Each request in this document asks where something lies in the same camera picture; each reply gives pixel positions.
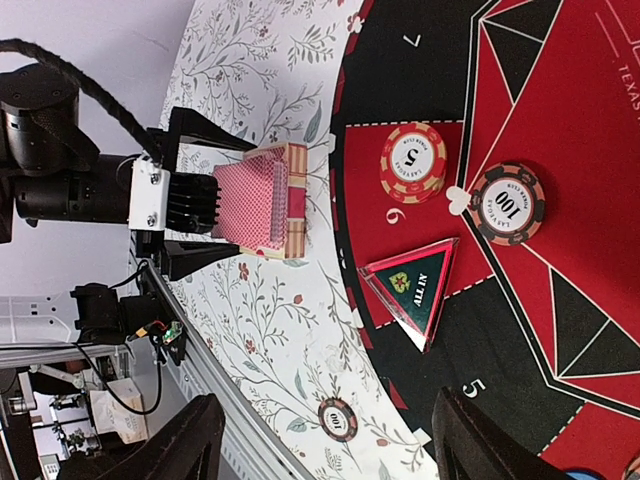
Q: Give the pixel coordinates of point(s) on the front aluminium rail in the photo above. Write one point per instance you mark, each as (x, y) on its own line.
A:
(249, 447)

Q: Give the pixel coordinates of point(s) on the round red black poker mat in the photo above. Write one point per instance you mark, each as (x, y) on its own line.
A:
(543, 337)

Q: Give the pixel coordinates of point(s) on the black brown chip stack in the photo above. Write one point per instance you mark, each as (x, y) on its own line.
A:
(338, 419)

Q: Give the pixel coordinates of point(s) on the red chips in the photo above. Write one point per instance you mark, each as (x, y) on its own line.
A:
(413, 163)

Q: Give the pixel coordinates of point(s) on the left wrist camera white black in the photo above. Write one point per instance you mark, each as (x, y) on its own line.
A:
(192, 205)

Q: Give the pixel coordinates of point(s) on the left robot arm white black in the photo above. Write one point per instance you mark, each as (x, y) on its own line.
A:
(51, 170)

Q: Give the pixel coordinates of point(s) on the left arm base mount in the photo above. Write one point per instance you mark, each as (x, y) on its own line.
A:
(135, 308)

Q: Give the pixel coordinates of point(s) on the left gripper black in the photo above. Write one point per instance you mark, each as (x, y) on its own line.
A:
(176, 259)

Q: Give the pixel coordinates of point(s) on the blue small blind button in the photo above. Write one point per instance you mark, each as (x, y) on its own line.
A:
(583, 474)

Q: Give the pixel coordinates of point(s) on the black chips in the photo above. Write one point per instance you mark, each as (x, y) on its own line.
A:
(508, 204)

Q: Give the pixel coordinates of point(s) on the triangular all in marker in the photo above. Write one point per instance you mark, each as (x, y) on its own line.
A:
(412, 285)

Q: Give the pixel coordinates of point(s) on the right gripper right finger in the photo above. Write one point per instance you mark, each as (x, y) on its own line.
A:
(469, 445)

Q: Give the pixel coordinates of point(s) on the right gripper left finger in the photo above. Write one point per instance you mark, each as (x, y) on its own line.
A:
(187, 447)

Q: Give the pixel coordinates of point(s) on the red backed card deck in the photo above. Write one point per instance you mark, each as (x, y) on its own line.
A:
(262, 205)

